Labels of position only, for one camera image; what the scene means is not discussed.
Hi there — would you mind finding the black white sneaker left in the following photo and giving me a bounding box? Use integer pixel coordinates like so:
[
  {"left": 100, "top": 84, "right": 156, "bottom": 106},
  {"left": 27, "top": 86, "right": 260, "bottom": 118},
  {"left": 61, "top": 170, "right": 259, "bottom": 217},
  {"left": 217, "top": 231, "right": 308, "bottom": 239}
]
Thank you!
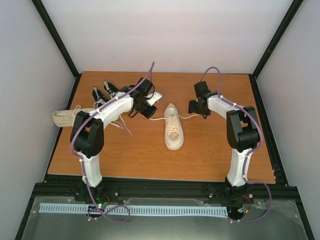
[{"left": 92, "top": 86, "right": 133, "bottom": 136}]

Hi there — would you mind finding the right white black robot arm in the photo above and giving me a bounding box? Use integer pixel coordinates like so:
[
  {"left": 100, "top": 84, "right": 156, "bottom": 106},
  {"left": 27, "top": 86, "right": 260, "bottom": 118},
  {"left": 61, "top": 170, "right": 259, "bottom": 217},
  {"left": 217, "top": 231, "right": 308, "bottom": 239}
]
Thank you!
[{"left": 188, "top": 81, "right": 262, "bottom": 203}]

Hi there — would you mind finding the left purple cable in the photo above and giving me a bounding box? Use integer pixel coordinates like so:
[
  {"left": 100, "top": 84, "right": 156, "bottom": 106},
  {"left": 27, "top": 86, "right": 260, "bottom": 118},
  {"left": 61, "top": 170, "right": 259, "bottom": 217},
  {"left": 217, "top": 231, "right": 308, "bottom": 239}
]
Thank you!
[{"left": 70, "top": 61, "right": 131, "bottom": 224}]

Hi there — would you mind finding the light blue cable duct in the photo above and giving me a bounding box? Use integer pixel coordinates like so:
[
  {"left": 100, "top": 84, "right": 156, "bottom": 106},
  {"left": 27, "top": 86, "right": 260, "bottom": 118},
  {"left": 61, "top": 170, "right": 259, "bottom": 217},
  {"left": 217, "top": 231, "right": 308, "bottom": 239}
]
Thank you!
[{"left": 38, "top": 203, "right": 228, "bottom": 218}]

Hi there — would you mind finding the black white sneaker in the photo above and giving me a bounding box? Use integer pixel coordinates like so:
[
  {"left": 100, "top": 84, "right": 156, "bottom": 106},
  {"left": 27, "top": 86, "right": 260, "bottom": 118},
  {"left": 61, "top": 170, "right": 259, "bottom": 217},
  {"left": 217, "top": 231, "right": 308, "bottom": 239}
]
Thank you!
[
  {"left": 92, "top": 86, "right": 133, "bottom": 136},
  {"left": 102, "top": 80, "right": 125, "bottom": 102}
]

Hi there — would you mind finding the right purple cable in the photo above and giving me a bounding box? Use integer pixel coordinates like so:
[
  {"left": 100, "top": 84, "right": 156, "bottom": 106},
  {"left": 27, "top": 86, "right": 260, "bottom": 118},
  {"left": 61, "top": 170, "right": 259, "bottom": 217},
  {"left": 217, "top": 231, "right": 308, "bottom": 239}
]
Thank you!
[{"left": 201, "top": 66, "right": 273, "bottom": 223}]

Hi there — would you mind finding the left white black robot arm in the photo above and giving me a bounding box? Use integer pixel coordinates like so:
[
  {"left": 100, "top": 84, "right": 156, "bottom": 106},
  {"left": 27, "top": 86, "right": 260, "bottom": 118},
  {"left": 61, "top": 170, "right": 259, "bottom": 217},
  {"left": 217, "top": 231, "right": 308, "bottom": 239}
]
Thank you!
[{"left": 70, "top": 78, "right": 163, "bottom": 202}]

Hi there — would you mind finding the beige canvas sneaker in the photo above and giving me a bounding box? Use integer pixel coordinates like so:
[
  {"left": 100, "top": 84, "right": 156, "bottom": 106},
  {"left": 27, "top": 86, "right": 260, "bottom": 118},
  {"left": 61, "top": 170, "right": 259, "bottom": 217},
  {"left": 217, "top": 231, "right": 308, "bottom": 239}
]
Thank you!
[{"left": 52, "top": 105, "right": 94, "bottom": 128}]

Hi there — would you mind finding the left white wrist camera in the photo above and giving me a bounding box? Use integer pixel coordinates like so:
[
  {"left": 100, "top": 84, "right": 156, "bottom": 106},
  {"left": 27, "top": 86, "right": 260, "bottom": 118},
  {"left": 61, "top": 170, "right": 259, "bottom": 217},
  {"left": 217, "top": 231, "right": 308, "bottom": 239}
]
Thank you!
[{"left": 146, "top": 91, "right": 163, "bottom": 106}]

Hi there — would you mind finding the purple cable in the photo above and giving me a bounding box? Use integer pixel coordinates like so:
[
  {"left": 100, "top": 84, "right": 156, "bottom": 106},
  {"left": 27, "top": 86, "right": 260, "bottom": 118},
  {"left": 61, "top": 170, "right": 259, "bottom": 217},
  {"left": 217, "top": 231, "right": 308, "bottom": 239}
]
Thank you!
[
  {"left": 201, "top": 66, "right": 273, "bottom": 223},
  {"left": 70, "top": 61, "right": 131, "bottom": 224}
]

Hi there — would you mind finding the black white sneaker right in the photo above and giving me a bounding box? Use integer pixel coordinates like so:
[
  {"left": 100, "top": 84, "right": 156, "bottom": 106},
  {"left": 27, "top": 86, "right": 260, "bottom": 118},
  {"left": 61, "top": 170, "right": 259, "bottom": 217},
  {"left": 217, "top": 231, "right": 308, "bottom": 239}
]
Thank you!
[{"left": 102, "top": 80, "right": 125, "bottom": 102}]

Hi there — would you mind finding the beige lace platform sneaker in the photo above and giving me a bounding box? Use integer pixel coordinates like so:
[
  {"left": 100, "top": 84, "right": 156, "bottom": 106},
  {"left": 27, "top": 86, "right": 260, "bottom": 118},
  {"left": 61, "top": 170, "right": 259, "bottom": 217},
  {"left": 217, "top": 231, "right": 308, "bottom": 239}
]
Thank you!
[{"left": 150, "top": 103, "right": 199, "bottom": 151}]

